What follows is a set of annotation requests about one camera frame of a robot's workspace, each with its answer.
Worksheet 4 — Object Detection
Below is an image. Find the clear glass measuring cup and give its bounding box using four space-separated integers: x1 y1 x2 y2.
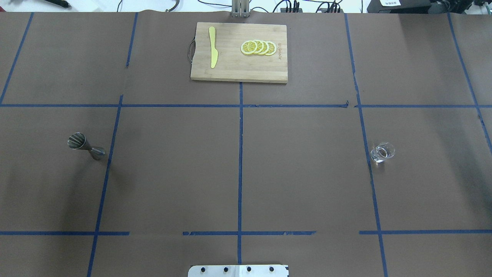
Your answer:
369 142 396 164

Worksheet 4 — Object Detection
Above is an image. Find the steel double jigger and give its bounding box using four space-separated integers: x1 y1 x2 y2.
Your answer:
67 133 106 160

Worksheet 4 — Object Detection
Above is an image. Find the bamboo cutting board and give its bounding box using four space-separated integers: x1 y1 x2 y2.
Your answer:
190 22 288 83

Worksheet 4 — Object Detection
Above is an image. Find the yellow plastic knife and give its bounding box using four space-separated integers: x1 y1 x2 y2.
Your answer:
208 26 219 69

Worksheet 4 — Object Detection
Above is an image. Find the aluminium frame post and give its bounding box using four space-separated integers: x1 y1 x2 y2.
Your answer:
231 0 251 18

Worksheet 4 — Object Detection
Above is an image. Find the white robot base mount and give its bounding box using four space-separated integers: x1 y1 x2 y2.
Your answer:
188 264 289 277

